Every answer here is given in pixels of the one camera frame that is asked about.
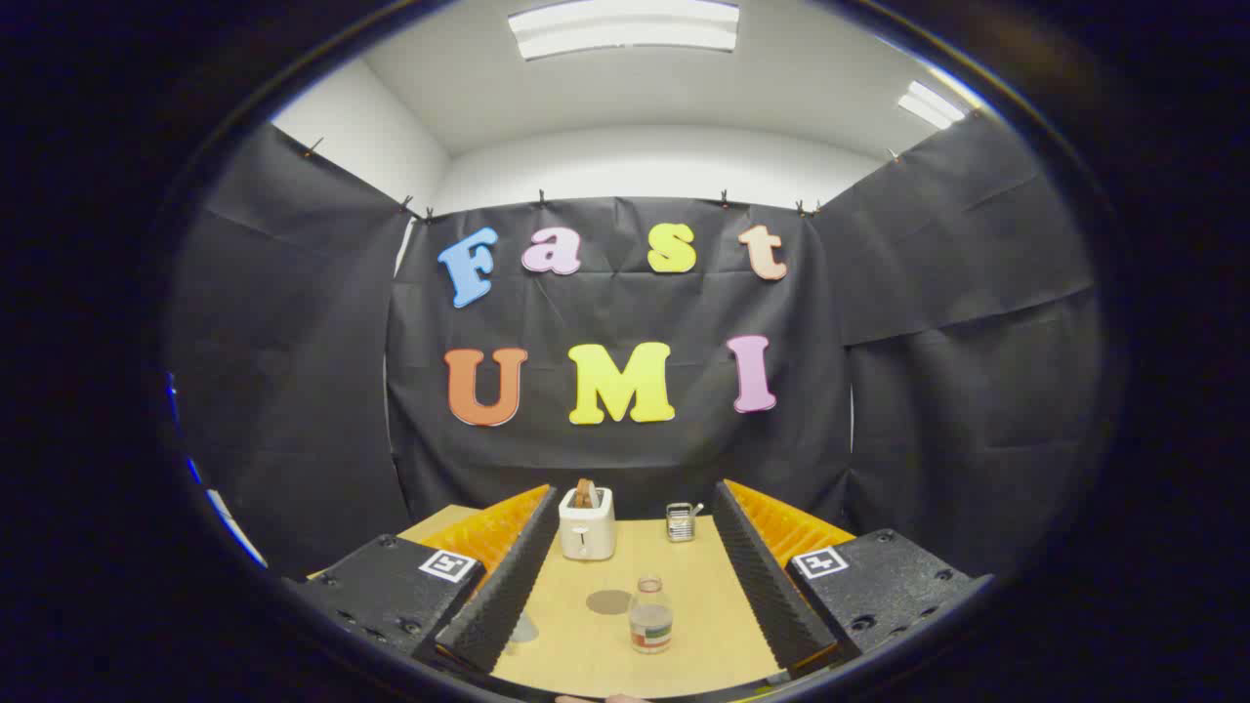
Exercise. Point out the clear juice bottle red label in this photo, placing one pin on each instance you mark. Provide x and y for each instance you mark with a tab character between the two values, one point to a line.
651	625

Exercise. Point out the small ceiling light panel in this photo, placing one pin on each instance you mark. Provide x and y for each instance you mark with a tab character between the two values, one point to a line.
930	105

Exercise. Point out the black backdrop cloth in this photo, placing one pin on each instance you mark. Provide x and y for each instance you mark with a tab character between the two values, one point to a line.
605	459

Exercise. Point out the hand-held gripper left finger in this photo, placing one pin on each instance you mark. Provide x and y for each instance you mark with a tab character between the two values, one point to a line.
508	586

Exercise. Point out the round brown coaster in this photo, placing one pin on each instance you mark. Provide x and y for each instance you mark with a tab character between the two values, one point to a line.
605	602

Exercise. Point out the brown bread slice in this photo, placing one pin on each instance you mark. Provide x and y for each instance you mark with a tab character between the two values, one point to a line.
585	493

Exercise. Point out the white toaster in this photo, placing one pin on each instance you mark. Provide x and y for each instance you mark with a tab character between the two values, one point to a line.
586	535

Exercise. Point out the wooden table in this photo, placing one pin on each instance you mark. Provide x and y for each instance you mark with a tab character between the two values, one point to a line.
703	605

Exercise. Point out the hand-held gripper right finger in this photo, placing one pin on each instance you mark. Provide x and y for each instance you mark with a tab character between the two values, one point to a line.
762	586

